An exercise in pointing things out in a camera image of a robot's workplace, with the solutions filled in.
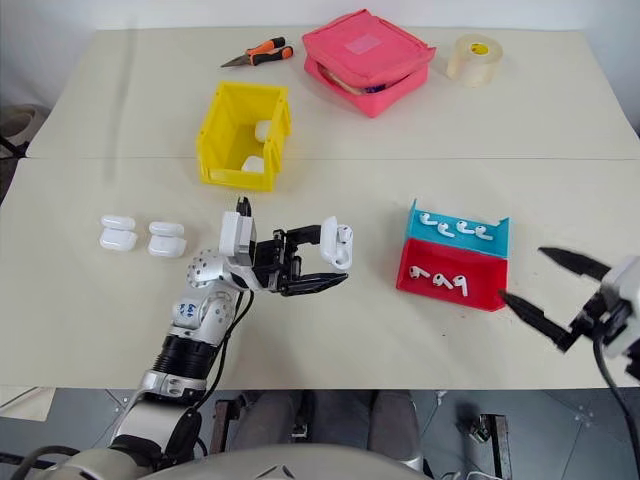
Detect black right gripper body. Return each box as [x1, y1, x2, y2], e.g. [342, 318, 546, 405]
[569, 287, 632, 347]

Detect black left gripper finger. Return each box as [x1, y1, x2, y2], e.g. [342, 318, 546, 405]
[279, 272, 350, 298]
[287, 224, 327, 247]

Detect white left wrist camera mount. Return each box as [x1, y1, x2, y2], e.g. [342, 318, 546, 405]
[218, 209, 260, 269]

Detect red plastic tray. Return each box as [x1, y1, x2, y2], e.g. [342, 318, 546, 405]
[395, 237, 511, 313]

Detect yellow plastic bin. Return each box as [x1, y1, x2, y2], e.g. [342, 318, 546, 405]
[196, 80, 293, 193]

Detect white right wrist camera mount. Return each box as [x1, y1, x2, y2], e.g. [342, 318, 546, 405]
[599, 254, 640, 381]

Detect metal table bracket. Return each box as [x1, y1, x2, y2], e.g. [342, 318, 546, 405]
[212, 397, 249, 454]
[469, 412, 511, 480]

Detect pink fabric pouch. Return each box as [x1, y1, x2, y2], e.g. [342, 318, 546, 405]
[301, 8, 437, 119]

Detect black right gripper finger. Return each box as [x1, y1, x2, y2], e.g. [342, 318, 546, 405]
[498, 289, 577, 354]
[538, 246, 612, 282]

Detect orange and black pliers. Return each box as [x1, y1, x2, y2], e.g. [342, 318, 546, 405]
[220, 36, 295, 69]

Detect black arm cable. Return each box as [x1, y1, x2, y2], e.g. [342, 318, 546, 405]
[169, 289, 256, 456]
[592, 334, 640, 451]

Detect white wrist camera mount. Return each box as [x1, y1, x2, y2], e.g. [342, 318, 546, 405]
[218, 209, 260, 269]
[599, 254, 640, 381]

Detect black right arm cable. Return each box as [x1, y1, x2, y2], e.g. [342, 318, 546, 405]
[592, 334, 640, 451]

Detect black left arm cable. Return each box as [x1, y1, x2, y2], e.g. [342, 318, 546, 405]
[169, 289, 256, 456]

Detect clear tape roll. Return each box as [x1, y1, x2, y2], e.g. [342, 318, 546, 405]
[446, 33, 504, 89]

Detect blue plastic tray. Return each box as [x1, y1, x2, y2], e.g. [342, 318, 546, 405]
[404, 198, 512, 260]

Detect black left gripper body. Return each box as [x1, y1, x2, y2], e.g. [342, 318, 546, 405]
[247, 227, 307, 297]

